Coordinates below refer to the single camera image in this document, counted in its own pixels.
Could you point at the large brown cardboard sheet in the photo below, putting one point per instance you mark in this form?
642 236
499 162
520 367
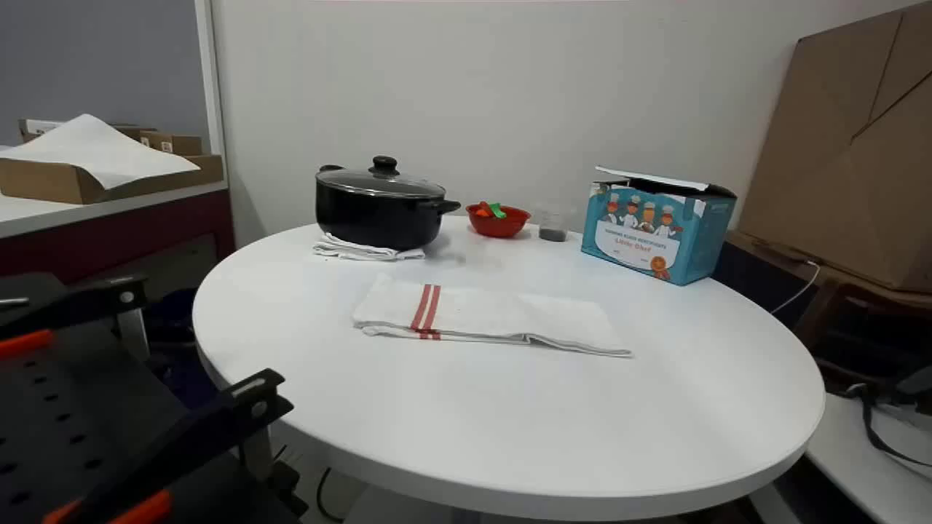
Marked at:
855 146

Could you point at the white towel with red stripes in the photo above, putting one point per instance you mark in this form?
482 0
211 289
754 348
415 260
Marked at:
485 315

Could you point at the white cloth under pot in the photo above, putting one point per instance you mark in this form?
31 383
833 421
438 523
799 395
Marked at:
339 252

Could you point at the dark low furniture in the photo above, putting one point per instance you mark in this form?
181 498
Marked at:
855 325

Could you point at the blue printed cardboard box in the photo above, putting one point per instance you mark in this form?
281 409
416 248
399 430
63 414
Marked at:
655 236

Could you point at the glass pot lid, black knob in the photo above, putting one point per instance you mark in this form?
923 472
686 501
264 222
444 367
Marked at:
382 181

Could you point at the flat brown cardboard box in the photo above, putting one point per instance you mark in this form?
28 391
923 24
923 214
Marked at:
47 181

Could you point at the black cooking pot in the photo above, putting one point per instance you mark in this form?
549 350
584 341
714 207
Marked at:
380 222

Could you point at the orange toy piece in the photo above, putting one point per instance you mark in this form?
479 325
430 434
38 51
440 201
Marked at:
482 207

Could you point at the red bowl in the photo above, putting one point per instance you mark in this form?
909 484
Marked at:
495 229

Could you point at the small grey block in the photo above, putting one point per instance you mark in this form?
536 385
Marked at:
550 235

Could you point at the black workbench with orange clamps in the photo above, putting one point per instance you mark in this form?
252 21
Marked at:
87 427

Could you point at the green toy piece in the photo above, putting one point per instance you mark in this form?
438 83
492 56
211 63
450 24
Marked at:
495 210

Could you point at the dark red counter cabinet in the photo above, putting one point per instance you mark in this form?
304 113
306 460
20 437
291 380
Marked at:
105 236

